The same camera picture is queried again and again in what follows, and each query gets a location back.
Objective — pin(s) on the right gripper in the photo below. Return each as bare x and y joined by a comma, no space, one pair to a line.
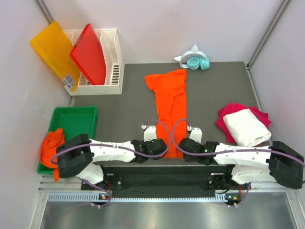
188,159

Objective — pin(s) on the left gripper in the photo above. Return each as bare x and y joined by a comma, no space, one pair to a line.
155,157

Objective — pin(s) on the orange t-shirt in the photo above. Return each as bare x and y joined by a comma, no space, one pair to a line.
170,99
52,140

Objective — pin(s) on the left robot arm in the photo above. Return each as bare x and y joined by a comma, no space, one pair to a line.
78,156

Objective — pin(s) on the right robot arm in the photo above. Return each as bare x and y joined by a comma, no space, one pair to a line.
276,163

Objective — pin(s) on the white folded t-shirt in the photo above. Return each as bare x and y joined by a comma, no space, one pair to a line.
246,129

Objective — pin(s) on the green plastic bin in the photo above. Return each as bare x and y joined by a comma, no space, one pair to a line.
73,121

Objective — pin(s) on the orange t-shirt in bin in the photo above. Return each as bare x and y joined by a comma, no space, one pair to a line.
52,140

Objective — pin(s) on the teal cat-ear headphones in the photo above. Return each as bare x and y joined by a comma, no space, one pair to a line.
193,59

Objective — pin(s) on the red folder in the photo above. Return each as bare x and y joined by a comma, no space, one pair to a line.
88,55

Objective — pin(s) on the white file organizer basket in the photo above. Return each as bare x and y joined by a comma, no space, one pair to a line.
109,39

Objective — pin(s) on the yellow folder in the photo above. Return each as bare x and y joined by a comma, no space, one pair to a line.
54,47

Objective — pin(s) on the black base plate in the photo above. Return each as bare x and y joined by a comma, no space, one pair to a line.
190,181

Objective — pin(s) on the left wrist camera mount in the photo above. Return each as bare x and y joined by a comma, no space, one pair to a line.
149,132

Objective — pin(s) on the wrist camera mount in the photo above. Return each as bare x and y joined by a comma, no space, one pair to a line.
195,133
149,132

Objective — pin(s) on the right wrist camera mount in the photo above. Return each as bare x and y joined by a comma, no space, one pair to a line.
195,133

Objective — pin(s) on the aluminium frame rail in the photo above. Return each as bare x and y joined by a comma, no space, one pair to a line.
70,190

